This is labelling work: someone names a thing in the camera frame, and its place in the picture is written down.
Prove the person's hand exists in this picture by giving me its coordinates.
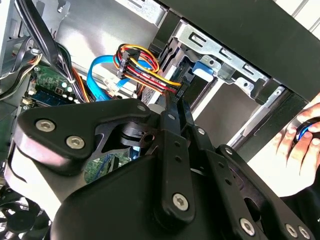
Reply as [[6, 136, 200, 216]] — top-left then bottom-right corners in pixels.
[[275, 101, 320, 181]]

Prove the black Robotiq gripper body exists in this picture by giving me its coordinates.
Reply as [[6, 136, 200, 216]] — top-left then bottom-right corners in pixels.
[[49, 154, 239, 240]]

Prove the hard disk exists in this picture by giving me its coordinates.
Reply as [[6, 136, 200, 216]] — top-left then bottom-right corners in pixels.
[[141, 59, 217, 107]]

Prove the multicoloured power wire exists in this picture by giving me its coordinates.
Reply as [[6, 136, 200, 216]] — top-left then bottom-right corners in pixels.
[[112, 43, 187, 102]]

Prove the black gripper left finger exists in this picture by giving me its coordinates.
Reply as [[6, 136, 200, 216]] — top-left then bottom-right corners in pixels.
[[12, 92, 197, 223]]

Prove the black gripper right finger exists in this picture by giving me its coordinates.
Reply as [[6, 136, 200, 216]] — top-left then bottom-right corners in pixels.
[[179, 99, 316, 240]]

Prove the round black tool blue ring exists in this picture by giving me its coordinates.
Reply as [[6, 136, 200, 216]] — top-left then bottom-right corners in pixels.
[[293, 119, 320, 145]]

